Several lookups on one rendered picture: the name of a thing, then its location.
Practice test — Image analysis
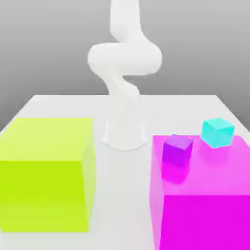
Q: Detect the small purple cube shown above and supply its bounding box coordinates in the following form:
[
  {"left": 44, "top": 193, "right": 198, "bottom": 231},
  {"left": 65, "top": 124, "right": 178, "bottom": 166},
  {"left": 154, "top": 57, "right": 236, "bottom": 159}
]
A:
[{"left": 162, "top": 134, "right": 194, "bottom": 168}]

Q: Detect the small cyan cube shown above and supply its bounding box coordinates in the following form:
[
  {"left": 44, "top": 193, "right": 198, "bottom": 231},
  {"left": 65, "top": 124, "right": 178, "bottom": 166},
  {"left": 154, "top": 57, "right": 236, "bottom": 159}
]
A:
[{"left": 201, "top": 117, "right": 235, "bottom": 149}]

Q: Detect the large yellow-green box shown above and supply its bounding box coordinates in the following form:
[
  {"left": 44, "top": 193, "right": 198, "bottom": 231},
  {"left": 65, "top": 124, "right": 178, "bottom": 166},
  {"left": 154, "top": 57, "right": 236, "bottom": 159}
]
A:
[{"left": 0, "top": 117, "right": 97, "bottom": 233}]

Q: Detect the large magenta box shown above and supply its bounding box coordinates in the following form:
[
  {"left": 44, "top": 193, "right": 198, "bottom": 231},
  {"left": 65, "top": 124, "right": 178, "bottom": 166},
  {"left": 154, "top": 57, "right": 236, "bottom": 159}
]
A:
[{"left": 149, "top": 134, "right": 250, "bottom": 250}]

